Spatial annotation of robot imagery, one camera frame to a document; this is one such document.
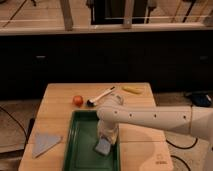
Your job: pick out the yellow banana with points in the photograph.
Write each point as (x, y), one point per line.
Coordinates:
(131, 90)

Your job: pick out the dark blue floor object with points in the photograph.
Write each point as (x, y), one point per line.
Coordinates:
(199, 99)

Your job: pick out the red tomato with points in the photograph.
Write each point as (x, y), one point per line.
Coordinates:
(78, 100)

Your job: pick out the grey triangular cloth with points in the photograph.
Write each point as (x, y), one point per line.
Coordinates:
(44, 142)

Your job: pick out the white-handled black brush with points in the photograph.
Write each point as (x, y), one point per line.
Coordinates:
(92, 102)

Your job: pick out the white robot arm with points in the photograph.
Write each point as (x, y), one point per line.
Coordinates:
(190, 120)

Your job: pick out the grey-blue sponge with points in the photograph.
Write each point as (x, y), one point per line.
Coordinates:
(103, 146)

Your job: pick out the green plastic tray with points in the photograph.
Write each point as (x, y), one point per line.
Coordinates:
(80, 154)

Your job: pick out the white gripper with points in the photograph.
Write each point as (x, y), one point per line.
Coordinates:
(107, 130)

